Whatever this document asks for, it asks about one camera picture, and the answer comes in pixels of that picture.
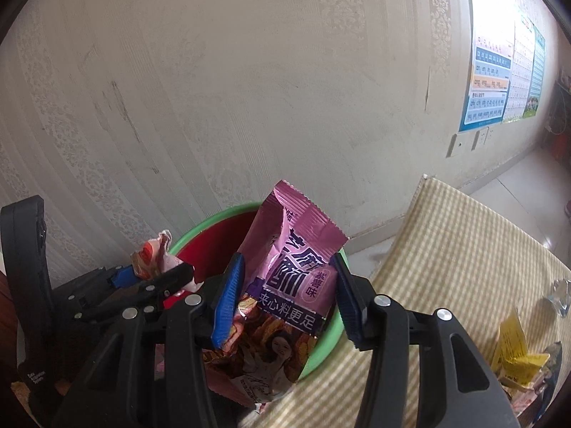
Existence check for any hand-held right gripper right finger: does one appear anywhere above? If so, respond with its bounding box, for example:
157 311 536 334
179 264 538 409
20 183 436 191
329 253 522 428

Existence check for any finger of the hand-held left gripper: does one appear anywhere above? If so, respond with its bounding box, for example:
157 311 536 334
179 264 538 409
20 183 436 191
79 262 198 322
104 264 137 290

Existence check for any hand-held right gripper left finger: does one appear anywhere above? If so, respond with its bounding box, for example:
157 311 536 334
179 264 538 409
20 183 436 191
52 253 247 428

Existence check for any red pink wrapper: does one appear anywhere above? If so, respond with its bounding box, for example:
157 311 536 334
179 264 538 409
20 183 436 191
131 230 199 292

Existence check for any green bin with red inside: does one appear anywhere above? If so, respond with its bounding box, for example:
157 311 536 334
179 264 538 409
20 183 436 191
168 203 351 382

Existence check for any pink purple snack wrapper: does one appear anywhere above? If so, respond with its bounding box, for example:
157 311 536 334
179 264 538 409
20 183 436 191
236 179 349 336

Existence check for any brown printed snack wrapper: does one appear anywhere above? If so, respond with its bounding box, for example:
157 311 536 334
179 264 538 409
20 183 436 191
201 296 323 411

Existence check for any yellow crumpled wrapper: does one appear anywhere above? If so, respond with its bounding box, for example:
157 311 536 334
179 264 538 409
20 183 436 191
491 307 552 387

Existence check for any silver yellow foil wrapper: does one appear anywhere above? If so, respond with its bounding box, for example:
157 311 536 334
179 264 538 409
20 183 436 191
546 277 571 314

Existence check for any blue letter wall poster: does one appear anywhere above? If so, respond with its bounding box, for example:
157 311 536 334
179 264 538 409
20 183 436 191
459 0 520 134

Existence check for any white chart wall poster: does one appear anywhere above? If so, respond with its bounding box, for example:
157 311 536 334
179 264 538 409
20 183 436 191
502 9 536 124

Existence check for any green chart wall poster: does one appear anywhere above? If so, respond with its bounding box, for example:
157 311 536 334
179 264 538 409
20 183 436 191
522 24 547 119

